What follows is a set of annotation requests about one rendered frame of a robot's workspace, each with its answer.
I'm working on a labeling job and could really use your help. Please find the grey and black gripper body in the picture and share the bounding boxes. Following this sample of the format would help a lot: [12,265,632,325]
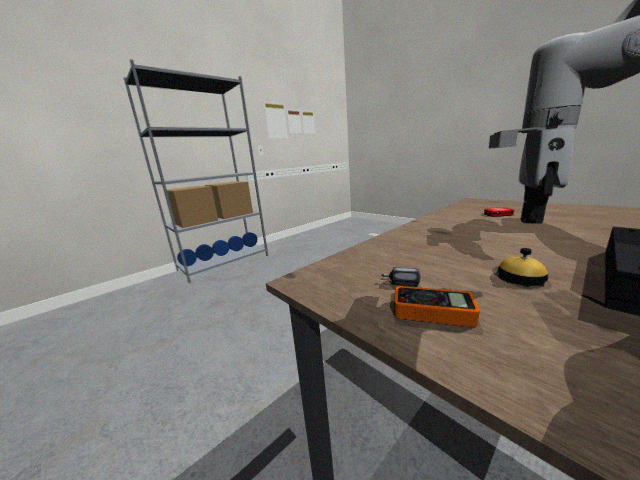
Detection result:
[519,124,578,188]

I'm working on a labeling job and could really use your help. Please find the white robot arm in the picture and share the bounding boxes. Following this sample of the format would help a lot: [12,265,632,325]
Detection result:
[489,0,640,148]

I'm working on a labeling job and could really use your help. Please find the orange digital multimeter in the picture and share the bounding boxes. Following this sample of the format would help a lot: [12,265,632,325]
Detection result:
[394,286,480,327]

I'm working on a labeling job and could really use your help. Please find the yellow dome bell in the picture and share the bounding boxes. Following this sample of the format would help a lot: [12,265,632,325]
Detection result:
[497,248,548,287]

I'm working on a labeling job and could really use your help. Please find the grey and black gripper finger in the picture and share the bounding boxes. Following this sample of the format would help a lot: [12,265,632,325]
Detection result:
[521,186,530,221]
[522,161,556,224]

